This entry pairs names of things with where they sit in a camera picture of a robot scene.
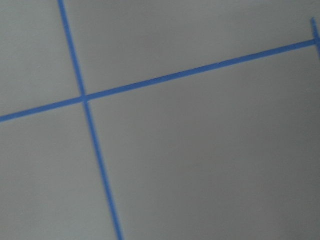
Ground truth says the brown paper table cover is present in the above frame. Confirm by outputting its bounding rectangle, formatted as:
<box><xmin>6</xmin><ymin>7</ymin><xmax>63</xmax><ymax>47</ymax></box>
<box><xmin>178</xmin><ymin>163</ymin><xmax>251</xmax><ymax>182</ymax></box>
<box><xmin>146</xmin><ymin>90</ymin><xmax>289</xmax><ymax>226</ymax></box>
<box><xmin>0</xmin><ymin>0</ymin><xmax>320</xmax><ymax>240</ymax></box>

